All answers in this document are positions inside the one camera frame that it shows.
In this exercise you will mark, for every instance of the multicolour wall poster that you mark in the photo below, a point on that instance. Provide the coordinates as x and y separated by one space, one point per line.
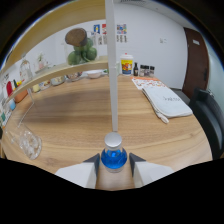
121 28

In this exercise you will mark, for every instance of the two-tier wooden shelf rack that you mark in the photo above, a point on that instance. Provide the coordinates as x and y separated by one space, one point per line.
111 66

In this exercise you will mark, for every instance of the blue wall poster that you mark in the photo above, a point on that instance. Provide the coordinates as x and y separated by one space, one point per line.
96 29

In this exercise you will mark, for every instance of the orange printed mat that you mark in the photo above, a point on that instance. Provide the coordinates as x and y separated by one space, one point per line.
141 81

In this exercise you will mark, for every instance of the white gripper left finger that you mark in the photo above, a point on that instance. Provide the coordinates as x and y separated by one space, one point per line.
78 174

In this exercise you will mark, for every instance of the clear glass with ice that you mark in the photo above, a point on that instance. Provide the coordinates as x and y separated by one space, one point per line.
28 143

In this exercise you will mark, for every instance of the blue liquid bottle silver cap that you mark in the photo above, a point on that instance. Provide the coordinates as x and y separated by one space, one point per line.
114 156

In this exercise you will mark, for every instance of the small spice jar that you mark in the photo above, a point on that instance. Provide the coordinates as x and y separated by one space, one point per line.
142 71
152 71
147 71

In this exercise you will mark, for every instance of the small dark sauce bottle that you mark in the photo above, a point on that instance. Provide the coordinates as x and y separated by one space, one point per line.
136 70

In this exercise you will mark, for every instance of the red wall poster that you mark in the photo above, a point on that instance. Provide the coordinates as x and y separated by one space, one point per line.
103 29

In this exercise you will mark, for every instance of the black chair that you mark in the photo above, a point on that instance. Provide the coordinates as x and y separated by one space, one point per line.
210 123

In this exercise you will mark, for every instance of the brown door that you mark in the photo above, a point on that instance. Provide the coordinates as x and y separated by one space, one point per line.
196 63

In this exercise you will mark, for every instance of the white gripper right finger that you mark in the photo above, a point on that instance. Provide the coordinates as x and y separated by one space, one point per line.
150 173

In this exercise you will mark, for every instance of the yellow cup with white lid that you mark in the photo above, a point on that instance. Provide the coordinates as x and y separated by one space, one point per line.
126 66

